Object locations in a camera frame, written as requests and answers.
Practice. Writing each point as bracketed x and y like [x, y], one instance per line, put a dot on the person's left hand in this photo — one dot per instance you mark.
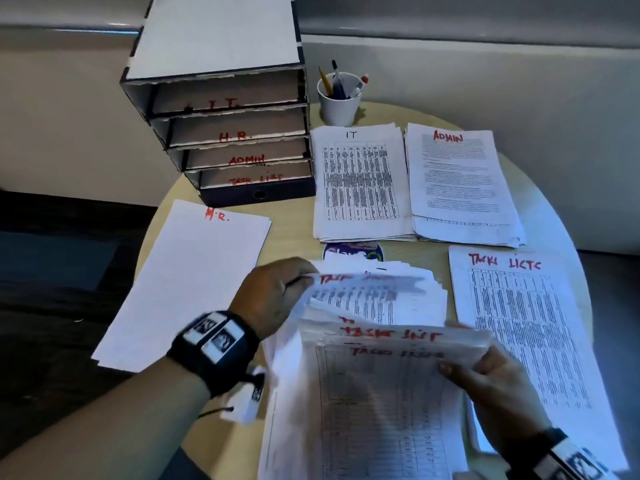
[265, 299]

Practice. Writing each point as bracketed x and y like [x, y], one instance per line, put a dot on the person's right hand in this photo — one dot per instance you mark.
[500, 399]

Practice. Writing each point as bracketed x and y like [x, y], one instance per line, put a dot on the H.R. paper stack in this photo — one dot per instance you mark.
[262, 239]

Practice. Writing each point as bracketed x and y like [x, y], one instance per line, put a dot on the Task Lists paper stack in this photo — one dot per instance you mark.
[535, 334]

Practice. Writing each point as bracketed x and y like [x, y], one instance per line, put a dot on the thin white letter sheet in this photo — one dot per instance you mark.
[180, 284]

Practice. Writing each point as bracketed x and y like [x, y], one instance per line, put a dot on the I.T. paper stack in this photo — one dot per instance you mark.
[365, 238]

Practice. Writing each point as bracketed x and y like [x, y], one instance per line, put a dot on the unsorted pile of papers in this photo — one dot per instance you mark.
[400, 304]

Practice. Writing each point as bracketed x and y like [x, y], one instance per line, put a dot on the paper sheet marked IT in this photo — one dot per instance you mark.
[360, 179]

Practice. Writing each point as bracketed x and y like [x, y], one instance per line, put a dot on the Admin paper stack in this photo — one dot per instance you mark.
[470, 234]

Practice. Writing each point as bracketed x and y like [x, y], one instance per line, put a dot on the paper sheet marked ADMIN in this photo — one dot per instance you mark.
[460, 174]

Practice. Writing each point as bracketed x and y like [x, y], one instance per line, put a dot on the cardboard document tray organizer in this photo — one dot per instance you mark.
[215, 29]

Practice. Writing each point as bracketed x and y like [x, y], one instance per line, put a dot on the person's left forearm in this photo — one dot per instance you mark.
[110, 429]

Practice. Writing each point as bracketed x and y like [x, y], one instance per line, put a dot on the round wooden table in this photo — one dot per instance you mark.
[290, 224]

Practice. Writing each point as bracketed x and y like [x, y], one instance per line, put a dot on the blue round disc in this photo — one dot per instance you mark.
[350, 250]

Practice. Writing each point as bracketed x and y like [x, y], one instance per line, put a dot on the white pen cup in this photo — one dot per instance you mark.
[339, 112]

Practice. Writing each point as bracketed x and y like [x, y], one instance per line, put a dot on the blue pen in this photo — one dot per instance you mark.
[340, 90]

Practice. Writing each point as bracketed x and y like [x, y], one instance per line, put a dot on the yellow pencil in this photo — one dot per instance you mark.
[325, 80]

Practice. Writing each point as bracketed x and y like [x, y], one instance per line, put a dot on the white red-capped marker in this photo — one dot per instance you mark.
[360, 83]

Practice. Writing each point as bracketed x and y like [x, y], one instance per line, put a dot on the black pen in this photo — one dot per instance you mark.
[337, 74]

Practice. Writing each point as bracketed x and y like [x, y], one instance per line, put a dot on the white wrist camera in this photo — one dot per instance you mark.
[245, 399]

